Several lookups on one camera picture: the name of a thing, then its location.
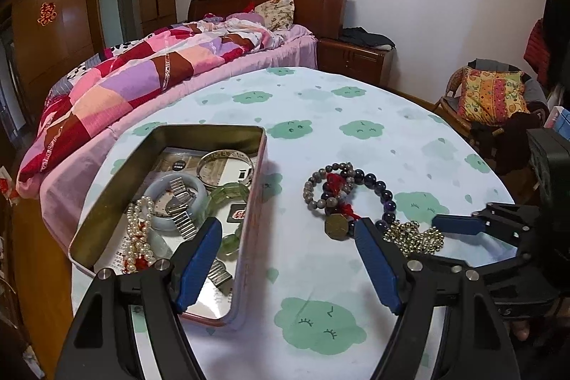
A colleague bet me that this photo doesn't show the green stone bead bracelet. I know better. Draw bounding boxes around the green stone bead bracelet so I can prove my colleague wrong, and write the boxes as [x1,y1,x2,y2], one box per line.
[204,181,249,257]

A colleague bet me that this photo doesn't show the silver ball bead chain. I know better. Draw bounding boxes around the silver ball bead chain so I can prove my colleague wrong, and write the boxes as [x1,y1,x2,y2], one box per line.
[383,221,446,256]

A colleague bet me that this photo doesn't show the brass coin red tassel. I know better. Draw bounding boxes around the brass coin red tassel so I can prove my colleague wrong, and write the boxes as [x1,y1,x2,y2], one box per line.
[322,172,359,241]

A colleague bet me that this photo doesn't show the pearl necklace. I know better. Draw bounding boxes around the pearl necklace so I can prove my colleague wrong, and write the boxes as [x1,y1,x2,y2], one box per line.
[120,196,158,275]

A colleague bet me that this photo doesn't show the dark purple bead bracelet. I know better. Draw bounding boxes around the dark purple bead bracelet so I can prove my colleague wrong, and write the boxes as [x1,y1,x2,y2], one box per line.
[320,168,398,235]

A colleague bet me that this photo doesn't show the grey bead bracelet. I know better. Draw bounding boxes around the grey bead bracelet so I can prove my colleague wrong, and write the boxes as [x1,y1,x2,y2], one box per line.
[302,162,358,217]

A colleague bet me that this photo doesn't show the pale jade bangle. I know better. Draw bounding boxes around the pale jade bangle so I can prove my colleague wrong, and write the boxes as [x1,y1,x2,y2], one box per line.
[144,173,208,233]

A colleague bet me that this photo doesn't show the silver wristwatch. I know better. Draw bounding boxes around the silver wristwatch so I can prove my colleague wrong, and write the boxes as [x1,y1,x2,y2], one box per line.
[157,176,235,287]

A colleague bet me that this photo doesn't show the pink metal tin box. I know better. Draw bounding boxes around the pink metal tin box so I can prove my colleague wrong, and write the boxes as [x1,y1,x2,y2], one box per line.
[69,124,266,329]

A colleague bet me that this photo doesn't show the silver bangle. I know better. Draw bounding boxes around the silver bangle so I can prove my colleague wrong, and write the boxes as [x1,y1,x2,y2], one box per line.
[196,150,254,190]

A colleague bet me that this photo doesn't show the rattan chair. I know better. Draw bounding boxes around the rattan chair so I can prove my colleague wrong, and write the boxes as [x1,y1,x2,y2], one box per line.
[435,59,549,175]

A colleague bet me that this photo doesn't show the cloud pattern table cloth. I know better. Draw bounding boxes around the cloud pattern table cloth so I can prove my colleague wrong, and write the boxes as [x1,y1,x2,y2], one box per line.
[79,67,511,379]

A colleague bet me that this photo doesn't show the orange floral cushion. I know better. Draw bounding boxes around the orange floral cushion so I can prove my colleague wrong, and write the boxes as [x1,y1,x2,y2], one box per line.
[457,67,528,126]

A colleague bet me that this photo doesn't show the wooden nightstand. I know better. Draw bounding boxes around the wooden nightstand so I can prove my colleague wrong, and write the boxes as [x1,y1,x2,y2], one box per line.
[317,38,395,88]

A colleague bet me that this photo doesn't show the hanging red clothes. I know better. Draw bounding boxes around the hanging red clothes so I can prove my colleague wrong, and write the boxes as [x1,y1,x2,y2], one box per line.
[524,19,550,88]

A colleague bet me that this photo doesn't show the patchwork quilt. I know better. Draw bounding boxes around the patchwork quilt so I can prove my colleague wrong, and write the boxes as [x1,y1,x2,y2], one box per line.
[17,18,284,185]

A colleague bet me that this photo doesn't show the dark clothes on nightstand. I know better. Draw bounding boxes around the dark clothes on nightstand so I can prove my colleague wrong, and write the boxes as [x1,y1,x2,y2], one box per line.
[339,27,395,51]

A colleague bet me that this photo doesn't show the floral pillow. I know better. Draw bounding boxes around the floral pillow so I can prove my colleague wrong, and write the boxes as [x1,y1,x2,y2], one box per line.
[254,0,295,31]

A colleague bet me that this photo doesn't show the wooden bed pink sheet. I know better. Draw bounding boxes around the wooden bed pink sheet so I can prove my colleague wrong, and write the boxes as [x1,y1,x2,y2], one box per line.
[16,0,347,249]

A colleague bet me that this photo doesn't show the red paper double-happiness decoration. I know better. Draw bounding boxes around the red paper double-happiness decoration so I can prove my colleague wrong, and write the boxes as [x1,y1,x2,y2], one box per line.
[37,2,57,27]

